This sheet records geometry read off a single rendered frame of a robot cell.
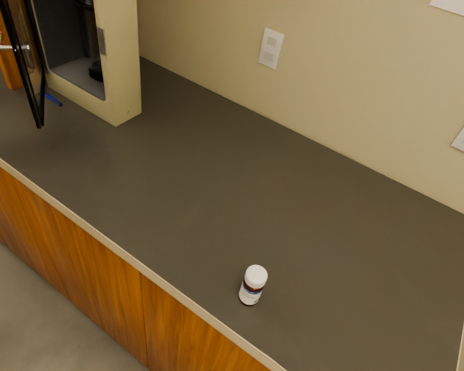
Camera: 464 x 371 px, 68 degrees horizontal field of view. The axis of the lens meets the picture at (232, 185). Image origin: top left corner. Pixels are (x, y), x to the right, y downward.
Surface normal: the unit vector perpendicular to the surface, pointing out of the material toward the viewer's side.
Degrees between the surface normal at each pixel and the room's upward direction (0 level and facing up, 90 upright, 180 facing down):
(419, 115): 90
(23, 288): 0
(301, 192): 0
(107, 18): 90
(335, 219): 1
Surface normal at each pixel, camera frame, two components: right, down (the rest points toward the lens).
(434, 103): -0.55, 0.53
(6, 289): 0.14, -0.70
